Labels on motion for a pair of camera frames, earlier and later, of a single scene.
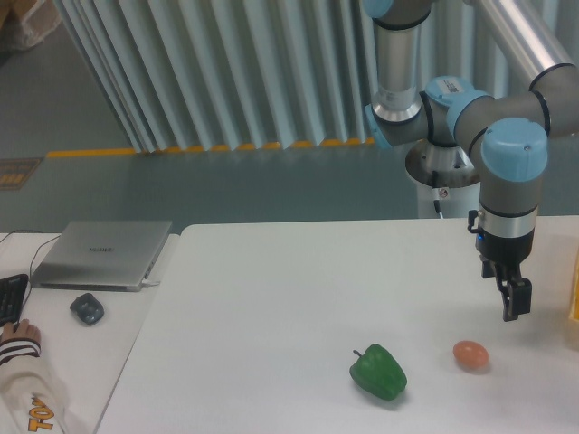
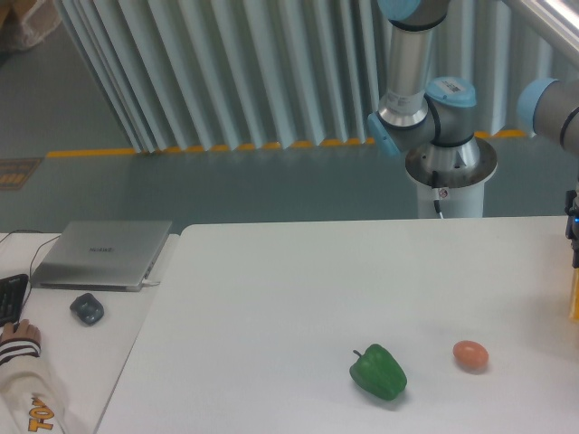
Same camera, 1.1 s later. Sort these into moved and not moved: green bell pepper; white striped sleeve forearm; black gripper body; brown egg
Moved: black gripper body
Not moved: brown egg; white striped sleeve forearm; green bell pepper
